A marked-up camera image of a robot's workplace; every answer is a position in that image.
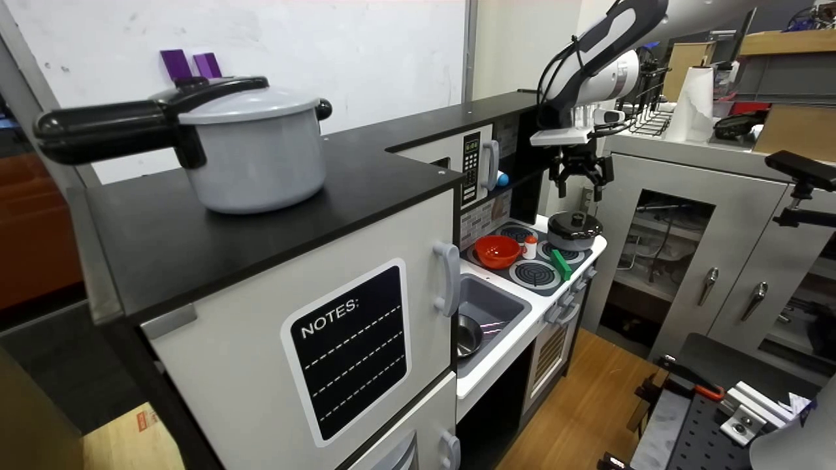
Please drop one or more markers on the blue ball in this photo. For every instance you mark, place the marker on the blue ball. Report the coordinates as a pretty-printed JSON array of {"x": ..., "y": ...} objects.
[{"x": 502, "y": 178}]

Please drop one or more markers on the green block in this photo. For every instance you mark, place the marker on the green block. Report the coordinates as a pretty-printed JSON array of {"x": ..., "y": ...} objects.
[{"x": 561, "y": 265}]

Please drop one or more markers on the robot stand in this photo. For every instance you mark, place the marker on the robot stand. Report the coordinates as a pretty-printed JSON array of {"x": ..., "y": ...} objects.
[{"x": 705, "y": 437}]

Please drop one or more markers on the aluminium bracket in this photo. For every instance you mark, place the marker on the aluminium bracket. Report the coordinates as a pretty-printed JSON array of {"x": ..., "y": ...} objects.
[{"x": 751, "y": 414}]

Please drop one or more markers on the purple block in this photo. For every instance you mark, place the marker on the purple block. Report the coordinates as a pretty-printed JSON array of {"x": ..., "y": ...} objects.
[
  {"x": 208, "y": 64},
  {"x": 176, "y": 64}
]

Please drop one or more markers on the orange bowl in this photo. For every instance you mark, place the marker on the orange bowl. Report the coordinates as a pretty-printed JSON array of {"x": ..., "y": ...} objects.
[{"x": 498, "y": 251}]

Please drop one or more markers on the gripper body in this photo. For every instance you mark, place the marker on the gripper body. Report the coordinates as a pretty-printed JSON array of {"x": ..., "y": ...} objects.
[{"x": 578, "y": 158}]

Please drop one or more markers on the grey sink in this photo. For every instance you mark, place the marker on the grey sink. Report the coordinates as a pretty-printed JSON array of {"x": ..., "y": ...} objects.
[{"x": 496, "y": 313}]

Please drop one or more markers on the black pot lid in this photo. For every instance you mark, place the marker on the black pot lid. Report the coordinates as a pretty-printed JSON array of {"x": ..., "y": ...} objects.
[{"x": 575, "y": 223}]

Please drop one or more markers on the row of stove knobs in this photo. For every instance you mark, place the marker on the row of stove knobs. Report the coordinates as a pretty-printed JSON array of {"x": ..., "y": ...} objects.
[{"x": 573, "y": 292}]

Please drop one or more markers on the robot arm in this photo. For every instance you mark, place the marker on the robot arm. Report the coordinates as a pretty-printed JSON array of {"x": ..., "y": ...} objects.
[{"x": 607, "y": 72}]

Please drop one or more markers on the paper towel roll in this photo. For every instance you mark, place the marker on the paper towel roll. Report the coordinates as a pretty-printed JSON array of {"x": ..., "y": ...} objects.
[{"x": 692, "y": 104}]

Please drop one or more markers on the fridge door with notes board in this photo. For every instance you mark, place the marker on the fridge door with notes board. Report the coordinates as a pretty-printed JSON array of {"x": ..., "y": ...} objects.
[{"x": 261, "y": 365}]

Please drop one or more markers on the freezer door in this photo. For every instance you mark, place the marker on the freezer door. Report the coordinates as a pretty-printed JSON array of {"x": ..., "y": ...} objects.
[{"x": 418, "y": 431}]

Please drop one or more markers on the wall socket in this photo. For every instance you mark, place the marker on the wall socket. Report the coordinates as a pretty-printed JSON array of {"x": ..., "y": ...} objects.
[{"x": 588, "y": 198}]

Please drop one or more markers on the small grey pot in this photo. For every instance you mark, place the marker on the small grey pot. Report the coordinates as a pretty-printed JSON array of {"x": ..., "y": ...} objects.
[{"x": 575, "y": 241}]

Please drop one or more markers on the grey cabinet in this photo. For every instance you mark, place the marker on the grey cabinet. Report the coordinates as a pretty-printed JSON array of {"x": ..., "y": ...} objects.
[{"x": 738, "y": 222}]

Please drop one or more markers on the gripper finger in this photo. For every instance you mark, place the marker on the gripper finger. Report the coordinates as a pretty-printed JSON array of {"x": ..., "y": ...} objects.
[
  {"x": 560, "y": 177},
  {"x": 601, "y": 176}
]

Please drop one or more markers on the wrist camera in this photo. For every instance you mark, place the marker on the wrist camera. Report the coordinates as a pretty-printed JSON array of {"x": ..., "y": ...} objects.
[{"x": 555, "y": 137}]

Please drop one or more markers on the microwave door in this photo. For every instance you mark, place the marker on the microwave door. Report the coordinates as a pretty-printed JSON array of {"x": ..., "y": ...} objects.
[{"x": 471, "y": 166}]

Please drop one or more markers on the whiteboard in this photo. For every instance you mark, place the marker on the whiteboard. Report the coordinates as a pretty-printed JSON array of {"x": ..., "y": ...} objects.
[{"x": 326, "y": 46}]

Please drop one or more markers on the oven door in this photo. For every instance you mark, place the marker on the oven door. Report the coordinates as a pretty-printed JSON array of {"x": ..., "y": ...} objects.
[{"x": 548, "y": 356}]

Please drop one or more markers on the camera on mount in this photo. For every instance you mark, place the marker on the camera on mount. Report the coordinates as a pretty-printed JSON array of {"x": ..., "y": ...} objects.
[{"x": 800, "y": 173}]

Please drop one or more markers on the toy kitchen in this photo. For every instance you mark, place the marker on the toy kitchen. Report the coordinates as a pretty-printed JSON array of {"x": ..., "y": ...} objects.
[{"x": 261, "y": 261}]

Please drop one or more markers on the wooden desk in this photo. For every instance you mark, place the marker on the wooden desk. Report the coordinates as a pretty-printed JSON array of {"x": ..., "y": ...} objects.
[{"x": 790, "y": 72}]

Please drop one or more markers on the steel bowl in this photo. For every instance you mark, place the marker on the steel bowl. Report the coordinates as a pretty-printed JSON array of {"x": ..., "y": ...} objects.
[{"x": 467, "y": 336}]

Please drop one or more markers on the stove burner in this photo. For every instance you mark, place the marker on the stove burner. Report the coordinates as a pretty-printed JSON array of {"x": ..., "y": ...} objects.
[
  {"x": 534, "y": 275},
  {"x": 517, "y": 233},
  {"x": 567, "y": 256}
]

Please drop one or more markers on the white shaker with orange cap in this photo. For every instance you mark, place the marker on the white shaker with orange cap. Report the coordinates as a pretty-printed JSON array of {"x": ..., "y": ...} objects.
[{"x": 530, "y": 248}]

